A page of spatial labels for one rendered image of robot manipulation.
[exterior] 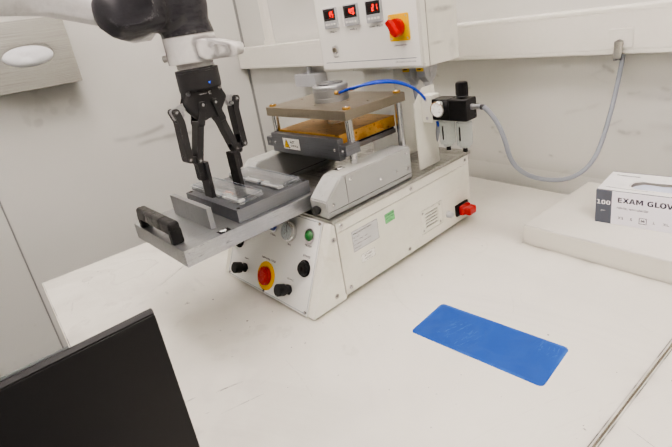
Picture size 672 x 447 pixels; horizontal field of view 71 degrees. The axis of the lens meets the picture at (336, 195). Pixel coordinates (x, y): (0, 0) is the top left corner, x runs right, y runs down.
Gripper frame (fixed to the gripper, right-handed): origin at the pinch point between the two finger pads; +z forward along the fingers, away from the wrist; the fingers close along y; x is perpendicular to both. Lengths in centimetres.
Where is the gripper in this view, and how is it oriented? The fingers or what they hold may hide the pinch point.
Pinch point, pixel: (221, 175)
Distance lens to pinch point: 93.1
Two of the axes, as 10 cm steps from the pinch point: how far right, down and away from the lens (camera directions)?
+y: -7.3, 3.3, -6.0
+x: 6.7, 1.6, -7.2
